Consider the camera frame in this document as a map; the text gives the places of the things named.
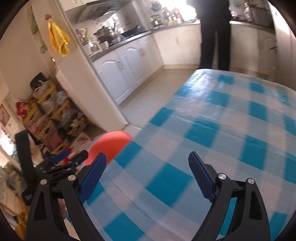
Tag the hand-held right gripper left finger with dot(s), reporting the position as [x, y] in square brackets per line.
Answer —
[92, 180]

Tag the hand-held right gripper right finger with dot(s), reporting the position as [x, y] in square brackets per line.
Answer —
[202, 178]

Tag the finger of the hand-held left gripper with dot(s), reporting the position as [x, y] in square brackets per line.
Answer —
[78, 157]
[59, 157]

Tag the red round stool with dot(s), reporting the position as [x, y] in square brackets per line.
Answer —
[108, 143]

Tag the blue checked tablecloth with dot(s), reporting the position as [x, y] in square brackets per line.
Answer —
[208, 139]

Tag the yellow storage rack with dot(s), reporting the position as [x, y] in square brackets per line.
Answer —
[57, 115]

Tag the red bag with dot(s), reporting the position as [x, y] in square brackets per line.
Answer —
[23, 110]

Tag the black bag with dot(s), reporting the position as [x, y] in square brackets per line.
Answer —
[38, 80]

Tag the yellow hanging cloth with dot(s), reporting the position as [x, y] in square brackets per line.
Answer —
[59, 38]

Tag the steel steamer pot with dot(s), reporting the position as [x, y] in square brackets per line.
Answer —
[104, 34]

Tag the black frying pan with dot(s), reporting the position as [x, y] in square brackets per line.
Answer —
[130, 31]

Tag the steel range hood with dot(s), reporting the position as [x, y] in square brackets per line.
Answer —
[104, 9]

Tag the steel kettle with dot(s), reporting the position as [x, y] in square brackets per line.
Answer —
[156, 20]

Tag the wall poster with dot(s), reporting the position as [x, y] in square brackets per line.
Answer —
[37, 25]

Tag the red wall hook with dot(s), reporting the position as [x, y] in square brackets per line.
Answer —
[48, 17]

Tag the white wall cabinets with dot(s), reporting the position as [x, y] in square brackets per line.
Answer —
[71, 4]

